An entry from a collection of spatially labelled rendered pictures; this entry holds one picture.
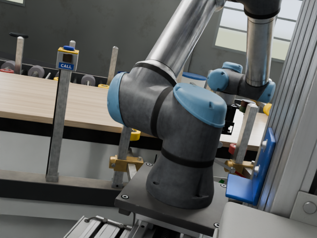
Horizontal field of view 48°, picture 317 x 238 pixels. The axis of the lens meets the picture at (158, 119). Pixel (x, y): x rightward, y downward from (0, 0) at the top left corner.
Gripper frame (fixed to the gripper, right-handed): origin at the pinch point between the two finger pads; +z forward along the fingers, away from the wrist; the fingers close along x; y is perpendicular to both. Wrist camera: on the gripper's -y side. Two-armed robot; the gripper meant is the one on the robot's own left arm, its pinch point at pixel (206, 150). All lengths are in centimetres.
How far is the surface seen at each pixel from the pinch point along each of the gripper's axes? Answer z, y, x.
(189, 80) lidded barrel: 41, 117, 438
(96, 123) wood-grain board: 4, -43, 26
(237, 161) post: 5.3, 17.8, 6.1
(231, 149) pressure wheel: 4.2, 18.6, 16.9
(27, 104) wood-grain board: 4, -74, 40
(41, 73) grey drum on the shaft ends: 12, -83, 155
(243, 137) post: -5.5, 17.1, 6.1
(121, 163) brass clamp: 12.3, -31.6, 5.3
